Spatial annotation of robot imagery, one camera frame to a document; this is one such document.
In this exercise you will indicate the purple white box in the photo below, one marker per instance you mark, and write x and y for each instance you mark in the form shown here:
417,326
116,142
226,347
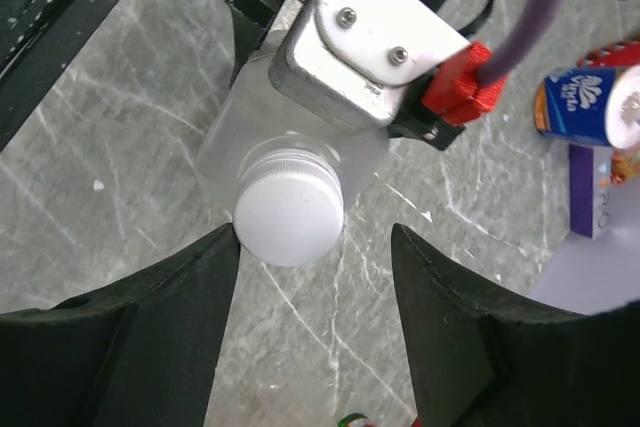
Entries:
591,177

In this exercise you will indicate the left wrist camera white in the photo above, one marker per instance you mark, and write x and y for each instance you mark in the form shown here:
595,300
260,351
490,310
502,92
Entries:
350,62

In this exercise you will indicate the white bottle cap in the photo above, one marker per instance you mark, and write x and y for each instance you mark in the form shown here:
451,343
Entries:
289,208

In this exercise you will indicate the red snack bag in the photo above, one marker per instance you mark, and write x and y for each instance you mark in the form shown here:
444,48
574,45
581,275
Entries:
624,53

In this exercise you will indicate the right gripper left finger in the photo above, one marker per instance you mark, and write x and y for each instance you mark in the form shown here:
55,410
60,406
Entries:
141,351

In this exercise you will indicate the green glass bottle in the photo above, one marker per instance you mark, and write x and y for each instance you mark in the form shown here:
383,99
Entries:
356,420

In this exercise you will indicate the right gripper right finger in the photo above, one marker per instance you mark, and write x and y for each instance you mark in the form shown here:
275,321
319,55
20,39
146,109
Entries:
482,355

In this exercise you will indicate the clear bottle yellow label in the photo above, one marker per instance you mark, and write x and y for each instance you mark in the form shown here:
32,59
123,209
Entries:
256,119

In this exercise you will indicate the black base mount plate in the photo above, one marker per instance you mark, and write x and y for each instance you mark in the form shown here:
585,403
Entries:
39,39

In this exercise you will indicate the toilet paper roll blue wrap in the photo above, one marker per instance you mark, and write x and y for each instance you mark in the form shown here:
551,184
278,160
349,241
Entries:
596,106

